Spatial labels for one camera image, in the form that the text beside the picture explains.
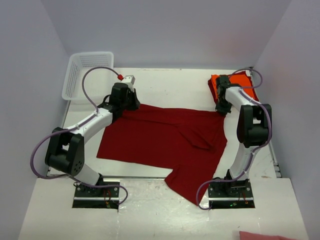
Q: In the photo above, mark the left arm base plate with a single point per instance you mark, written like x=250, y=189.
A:
x=97, y=198

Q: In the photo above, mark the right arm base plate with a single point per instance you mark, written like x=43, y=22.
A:
x=231, y=195

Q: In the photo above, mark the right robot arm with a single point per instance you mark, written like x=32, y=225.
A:
x=254, y=126

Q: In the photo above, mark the white plastic basket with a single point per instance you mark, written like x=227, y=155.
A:
x=97, y=84

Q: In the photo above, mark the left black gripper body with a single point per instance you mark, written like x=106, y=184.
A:
x=125, y=103

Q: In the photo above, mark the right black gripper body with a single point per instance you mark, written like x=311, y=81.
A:
x=223, y=106

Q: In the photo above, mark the folded orange t shirt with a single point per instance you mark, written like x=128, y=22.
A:
x=240, y=81

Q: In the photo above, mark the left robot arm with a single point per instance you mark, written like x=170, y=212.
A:
x=66, y=148

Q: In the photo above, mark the dark red t shirt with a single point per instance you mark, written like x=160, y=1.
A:
x=188, y=142
x=253, y=96

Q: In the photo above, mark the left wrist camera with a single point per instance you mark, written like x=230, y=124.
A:
x=128, y=80

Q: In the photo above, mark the folded dark red t shirt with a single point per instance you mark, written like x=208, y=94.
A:
x=253, y=96

